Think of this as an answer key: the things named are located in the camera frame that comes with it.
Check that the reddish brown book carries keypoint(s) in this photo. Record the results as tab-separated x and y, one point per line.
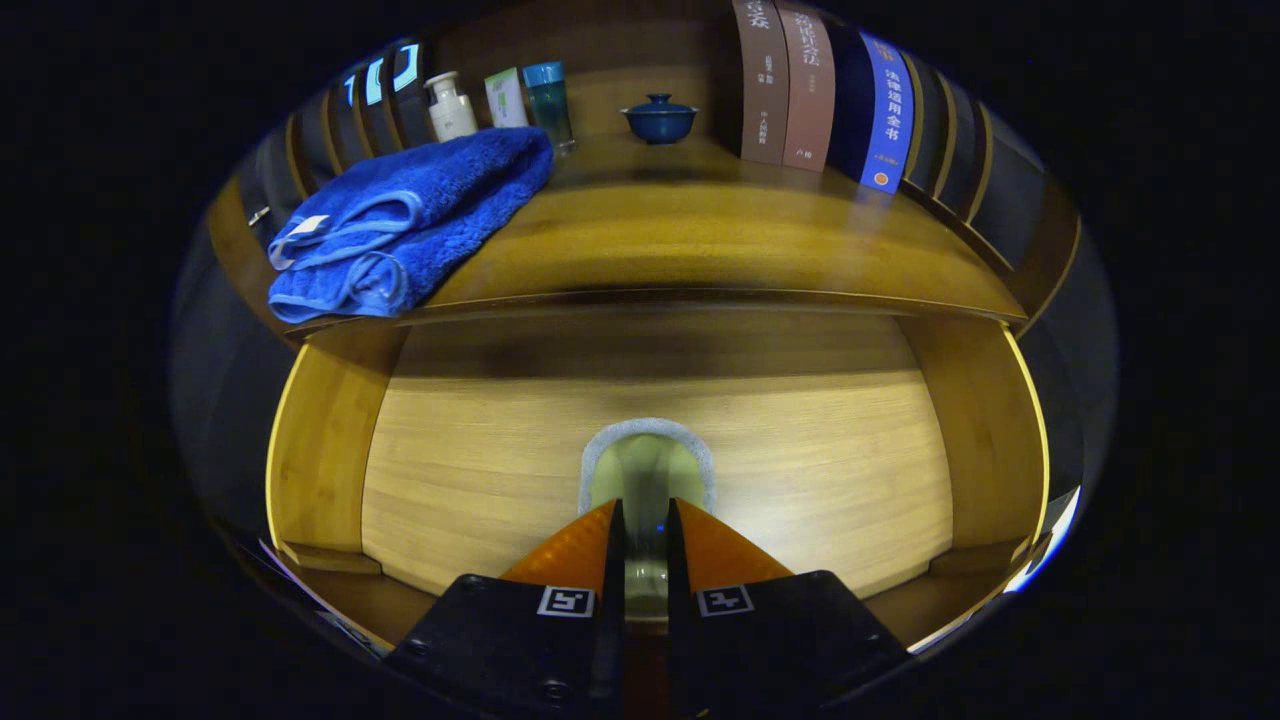
808	90

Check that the white green tube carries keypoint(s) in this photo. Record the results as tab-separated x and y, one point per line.
506	100

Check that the wooden drawer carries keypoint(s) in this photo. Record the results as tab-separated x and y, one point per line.
480	450

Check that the brown wooden cabinet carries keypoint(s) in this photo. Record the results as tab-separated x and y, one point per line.
600	50

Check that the teal bottle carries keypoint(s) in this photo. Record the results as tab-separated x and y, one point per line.
548	100

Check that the white black box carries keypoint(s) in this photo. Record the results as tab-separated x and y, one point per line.
1050	540

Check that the dark blue lidded teacup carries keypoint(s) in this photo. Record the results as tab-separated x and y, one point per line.
660	122

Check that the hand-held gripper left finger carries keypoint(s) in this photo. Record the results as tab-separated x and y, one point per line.
613	620

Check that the wooden countertop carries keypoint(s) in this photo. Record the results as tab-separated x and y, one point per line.
700	230

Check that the blue folded towel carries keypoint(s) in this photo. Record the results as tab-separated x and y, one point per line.
420	210

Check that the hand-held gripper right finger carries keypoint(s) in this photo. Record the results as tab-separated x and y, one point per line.
680	620

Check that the blue book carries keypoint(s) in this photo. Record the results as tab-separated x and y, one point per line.
888	120

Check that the dark brown book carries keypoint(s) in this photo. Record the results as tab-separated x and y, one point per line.
762	90

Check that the white pump bottle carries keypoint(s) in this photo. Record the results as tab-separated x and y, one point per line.
452	115

